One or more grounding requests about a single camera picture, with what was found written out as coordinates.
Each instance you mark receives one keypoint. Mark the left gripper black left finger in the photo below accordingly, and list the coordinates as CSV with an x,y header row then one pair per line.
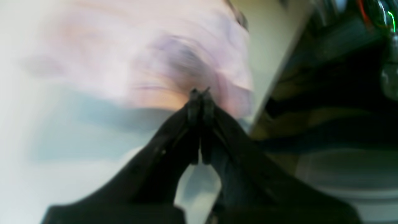
x,y
143,191

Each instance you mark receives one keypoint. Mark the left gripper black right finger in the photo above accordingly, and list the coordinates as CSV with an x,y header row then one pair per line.
x,y
255,189

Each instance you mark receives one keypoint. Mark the pink T-shirt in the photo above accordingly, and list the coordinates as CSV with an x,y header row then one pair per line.
x,y
149,53

